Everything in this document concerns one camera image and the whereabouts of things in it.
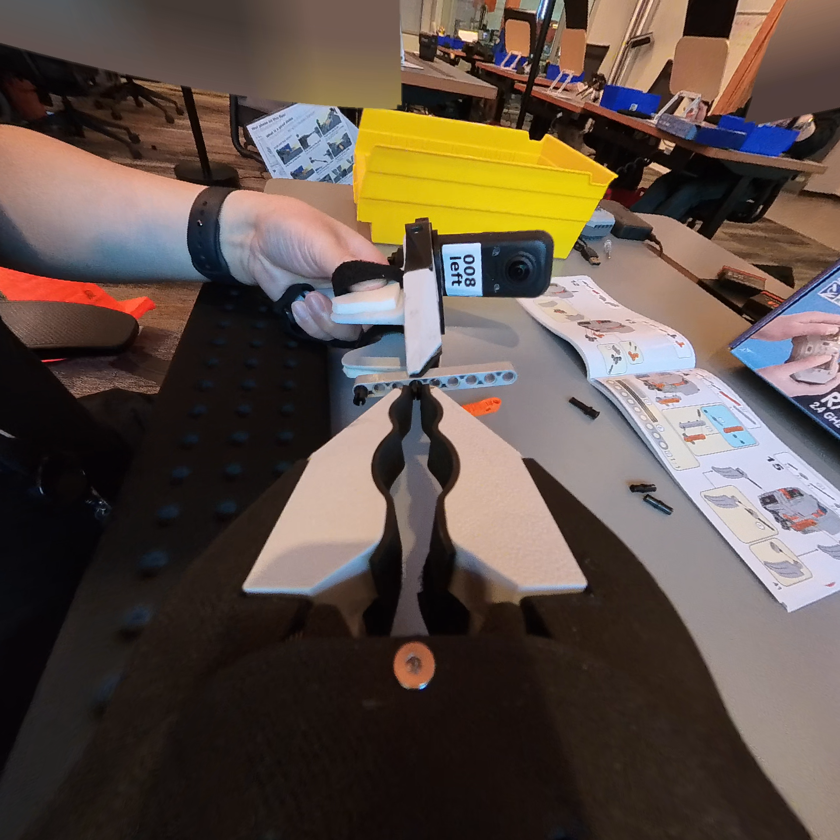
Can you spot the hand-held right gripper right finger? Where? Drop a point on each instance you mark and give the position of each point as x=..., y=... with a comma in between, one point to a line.
x=505, y=525

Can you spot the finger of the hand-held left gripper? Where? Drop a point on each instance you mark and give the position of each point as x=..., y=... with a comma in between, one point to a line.
x=374, y=364
x=420, y=321

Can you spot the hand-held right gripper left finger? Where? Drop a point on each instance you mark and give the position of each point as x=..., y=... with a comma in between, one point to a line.
x=315, y=525

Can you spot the grey perforated building beam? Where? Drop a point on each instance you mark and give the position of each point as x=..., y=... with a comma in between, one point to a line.
x=472, y=380

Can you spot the person's left forearm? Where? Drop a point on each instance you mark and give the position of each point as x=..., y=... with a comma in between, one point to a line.
x=92, y=210

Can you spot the grey desk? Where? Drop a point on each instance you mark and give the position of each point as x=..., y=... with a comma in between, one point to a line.
x=754, y=689

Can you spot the person's left hand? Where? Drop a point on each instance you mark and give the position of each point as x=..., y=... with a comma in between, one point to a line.
x=289, y=243

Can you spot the yellow plastic bin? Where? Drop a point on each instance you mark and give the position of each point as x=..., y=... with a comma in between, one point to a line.
x=446, y=128
x=472, y=197

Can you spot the grey-blue small device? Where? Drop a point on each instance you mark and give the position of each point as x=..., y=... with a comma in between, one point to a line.
x=596, y=226

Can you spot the orange toothed building piece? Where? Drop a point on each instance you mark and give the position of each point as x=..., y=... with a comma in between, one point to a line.
x=482, y=405

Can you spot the black power adapter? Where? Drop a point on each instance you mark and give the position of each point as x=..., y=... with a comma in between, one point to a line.
x=627, y=220

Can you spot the black perforated board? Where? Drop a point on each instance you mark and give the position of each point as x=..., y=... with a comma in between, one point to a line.
x=229, y=407

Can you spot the grey background table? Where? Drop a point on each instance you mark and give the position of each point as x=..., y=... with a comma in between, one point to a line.
x=446, y=82

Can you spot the thin black pole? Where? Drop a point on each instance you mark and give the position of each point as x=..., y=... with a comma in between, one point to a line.
x=535, y=65

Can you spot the blue plastic bin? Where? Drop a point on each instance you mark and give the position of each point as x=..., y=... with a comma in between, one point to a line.
x=722, y=131
x=774, y=139
x=630, y=98

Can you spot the black wrist band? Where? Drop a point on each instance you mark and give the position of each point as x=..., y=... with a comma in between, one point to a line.
x=210, y=236

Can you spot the printed photo instruction sheet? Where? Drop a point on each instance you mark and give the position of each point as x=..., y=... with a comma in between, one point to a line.
x=302, y=148

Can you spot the open instruction booklet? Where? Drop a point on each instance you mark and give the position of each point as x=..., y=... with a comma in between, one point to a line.
x=715, y=459

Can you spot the small dark box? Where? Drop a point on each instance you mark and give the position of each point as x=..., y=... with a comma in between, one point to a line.
x=741, y=275
x=764, y=302

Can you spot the black stand with round base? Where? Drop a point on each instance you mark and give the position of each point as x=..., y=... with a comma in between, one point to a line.
x=207, y=172

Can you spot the tan wooden chair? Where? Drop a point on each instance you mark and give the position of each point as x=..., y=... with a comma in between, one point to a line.
x=699, y=65

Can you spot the long brown table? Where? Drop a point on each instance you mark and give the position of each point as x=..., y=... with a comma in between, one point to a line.
x=774, y=161

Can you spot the blue toy kit box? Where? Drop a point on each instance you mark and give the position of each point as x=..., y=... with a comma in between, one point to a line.
x=800, y=367

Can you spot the black chair armrest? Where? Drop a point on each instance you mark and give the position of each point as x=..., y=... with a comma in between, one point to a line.
x=65, y=328

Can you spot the orange cloth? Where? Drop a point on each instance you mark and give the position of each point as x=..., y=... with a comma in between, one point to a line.
x=59, y=289

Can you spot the black office chair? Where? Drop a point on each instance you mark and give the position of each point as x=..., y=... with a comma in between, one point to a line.
x=124, y=98

